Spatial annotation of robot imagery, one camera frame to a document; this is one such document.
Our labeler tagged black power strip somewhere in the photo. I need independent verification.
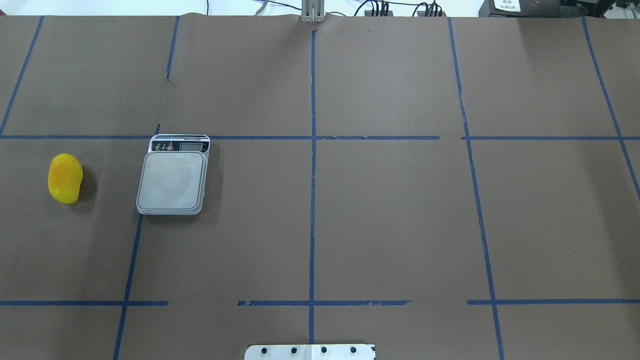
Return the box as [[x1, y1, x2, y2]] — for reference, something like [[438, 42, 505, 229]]
[[363, 0, 393, 18], [412, 0, 446, 18]]

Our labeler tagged black power strip left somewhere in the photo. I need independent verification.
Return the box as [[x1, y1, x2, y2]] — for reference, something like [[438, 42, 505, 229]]
[[363, 0, 393, 18]]

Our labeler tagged aluminium profile post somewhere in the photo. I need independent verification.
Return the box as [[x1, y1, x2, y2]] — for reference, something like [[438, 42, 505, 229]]
[[301, 0, 326, 24]]

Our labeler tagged black power strip right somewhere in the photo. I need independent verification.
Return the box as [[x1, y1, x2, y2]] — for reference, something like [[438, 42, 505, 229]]
[[412, 0, 446, 18]]

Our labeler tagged black box with label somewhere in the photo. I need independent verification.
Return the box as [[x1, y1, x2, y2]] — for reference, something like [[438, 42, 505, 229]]
[[478, 0, 562, 18]]

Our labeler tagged yellow mango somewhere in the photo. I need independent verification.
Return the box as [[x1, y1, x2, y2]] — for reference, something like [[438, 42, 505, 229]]
[[47, 153, 83, 205]]

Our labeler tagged silver digital kitchen scale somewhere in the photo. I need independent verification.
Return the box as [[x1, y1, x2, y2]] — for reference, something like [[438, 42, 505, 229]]
[[135, 133, 211, 215]]

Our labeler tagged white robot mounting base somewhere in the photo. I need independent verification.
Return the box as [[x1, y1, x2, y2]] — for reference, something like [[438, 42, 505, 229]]
[[244, 343, 377, 360]]

